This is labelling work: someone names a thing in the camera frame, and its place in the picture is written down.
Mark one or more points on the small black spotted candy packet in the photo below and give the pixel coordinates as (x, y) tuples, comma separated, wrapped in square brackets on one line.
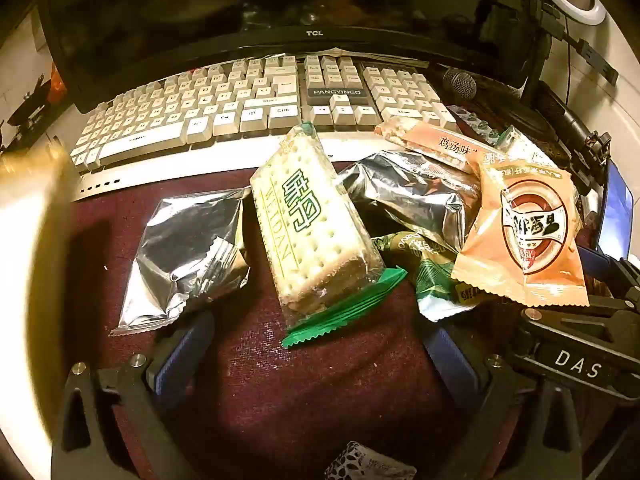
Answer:
[(365, 465), (470, 122)]

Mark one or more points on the dark red desk mat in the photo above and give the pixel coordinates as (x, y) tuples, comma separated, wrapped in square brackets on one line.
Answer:
[(280, 400)]

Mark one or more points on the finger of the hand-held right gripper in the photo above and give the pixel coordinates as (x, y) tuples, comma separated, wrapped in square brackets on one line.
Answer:
[(575, 324)]

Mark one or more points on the silver foil snack packet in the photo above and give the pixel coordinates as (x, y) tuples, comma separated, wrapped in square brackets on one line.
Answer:
[(410, 195), (185, 255)]

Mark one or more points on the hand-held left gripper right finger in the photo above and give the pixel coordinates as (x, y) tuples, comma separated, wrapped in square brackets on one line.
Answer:
[(452, 365)]

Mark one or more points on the orange packet with round logo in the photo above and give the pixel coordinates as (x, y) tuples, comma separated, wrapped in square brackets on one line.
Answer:
[(525, 260)]

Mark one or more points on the long orange cracker packet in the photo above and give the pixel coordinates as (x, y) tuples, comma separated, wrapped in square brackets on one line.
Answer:
[(435, 142)]

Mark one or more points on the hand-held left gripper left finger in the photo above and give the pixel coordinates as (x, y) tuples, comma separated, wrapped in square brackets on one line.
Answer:
[(185, 352)]

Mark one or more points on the green leafy snack packet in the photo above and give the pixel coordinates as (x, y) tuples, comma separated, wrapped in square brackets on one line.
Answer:
[(440, 285)]

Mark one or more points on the beige computer keyboard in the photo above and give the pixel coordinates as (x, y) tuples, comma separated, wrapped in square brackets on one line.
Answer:
[(240, 105)]

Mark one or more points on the cracker packet with green ends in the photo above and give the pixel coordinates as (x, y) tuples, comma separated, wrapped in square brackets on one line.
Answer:
[(305, 220)]

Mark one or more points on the small green-bordered cracker packet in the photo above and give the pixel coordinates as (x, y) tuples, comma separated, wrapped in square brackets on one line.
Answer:
[(525, 147)]

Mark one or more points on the gold-rimmed cardboard box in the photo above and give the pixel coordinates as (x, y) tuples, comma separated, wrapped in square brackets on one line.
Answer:
[(45, 260)]

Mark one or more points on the black computer monitor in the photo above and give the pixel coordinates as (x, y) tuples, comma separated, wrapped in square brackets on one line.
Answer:
[(200, 5)]

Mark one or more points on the black microphone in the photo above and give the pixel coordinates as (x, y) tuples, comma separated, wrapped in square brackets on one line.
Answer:
[(460, 85)]

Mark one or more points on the phone with lit screen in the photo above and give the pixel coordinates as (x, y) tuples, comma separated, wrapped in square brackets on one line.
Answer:
[(617, 210)]

